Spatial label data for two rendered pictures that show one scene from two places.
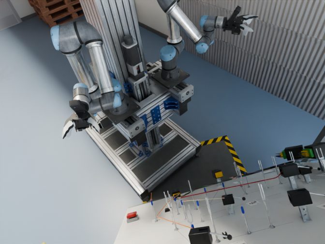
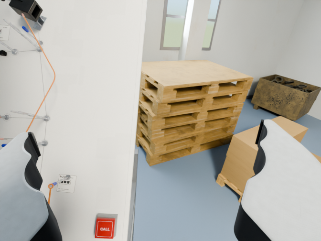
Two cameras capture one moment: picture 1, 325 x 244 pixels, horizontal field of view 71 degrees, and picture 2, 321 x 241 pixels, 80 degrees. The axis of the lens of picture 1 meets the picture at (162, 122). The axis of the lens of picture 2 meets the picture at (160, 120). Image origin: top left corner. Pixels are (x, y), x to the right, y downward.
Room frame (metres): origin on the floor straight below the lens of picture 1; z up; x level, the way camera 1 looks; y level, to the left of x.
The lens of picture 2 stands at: (0.75, 0.36, 1.64)
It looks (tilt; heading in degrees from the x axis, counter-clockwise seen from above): 30 degrees down; 181
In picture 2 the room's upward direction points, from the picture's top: 7 degrees clockwise
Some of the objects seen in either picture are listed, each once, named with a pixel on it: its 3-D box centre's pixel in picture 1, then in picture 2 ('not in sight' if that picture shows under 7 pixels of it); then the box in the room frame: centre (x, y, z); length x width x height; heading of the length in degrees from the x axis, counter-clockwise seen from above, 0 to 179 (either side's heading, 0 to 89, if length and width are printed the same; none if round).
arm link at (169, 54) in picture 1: (168, 56); not in sight; (1.49, -0.13, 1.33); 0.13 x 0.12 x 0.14; 149
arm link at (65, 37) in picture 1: (81, 68); not in sight; (1.20, 0.42, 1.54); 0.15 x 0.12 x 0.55; 97
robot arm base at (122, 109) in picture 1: (117, 102); not in sight; (1.21, 0.29, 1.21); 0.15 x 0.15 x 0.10
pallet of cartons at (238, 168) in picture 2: not in sight; (278, 164); (-0.94, 1.66, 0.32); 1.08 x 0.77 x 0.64; 125
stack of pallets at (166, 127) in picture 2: not in sight; (182, 104); (-1.75, 0.60, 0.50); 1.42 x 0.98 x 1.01; 123
